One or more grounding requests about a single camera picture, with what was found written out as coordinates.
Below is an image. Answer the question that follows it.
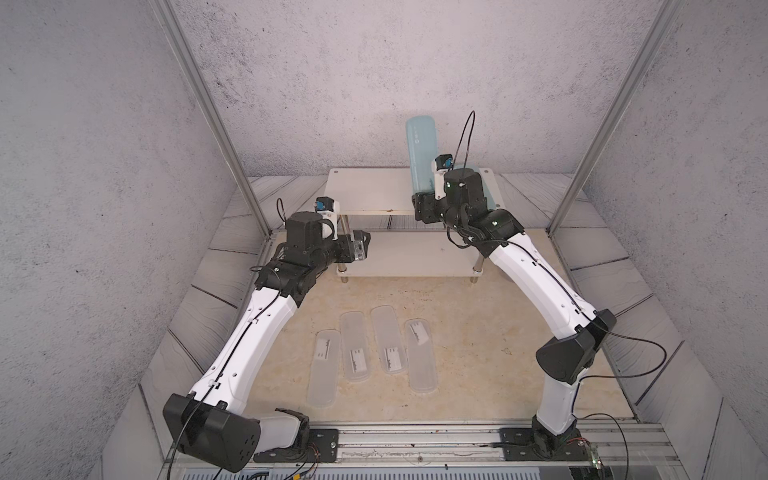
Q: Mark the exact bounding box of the blue pencil case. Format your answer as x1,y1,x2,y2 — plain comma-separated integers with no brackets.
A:
464,167,499,210
406,116,438,194

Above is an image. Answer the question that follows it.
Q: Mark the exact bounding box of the clear pencil case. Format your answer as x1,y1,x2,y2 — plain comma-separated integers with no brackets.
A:
307,330,341,408
405,319,438,394
371,305,408,375
340,311,372,382

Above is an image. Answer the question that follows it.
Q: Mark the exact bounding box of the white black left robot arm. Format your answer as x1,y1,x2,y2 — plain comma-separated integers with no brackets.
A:
163,210,371,473

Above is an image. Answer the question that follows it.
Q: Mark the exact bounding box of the white two-tier shelf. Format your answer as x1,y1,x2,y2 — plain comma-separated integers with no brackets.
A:
324,168,484,283

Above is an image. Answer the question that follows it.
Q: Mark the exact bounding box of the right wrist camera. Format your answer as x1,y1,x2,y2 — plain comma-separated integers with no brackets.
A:
432,154,454,200

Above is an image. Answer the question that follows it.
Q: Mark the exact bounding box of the right aluminium frame post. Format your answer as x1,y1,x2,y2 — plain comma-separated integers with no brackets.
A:
546,0,684,238

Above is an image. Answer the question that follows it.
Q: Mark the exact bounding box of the aluminium frame post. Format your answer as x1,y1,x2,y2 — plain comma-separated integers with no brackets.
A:
546,0,684,238
150,0,272,236

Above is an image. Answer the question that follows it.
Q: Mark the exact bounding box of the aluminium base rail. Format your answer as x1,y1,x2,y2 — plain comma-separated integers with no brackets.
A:
157,415,688,479

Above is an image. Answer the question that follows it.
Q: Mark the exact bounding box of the left aluminium frame post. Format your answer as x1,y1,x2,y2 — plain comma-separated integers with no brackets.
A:
150,0,272,236

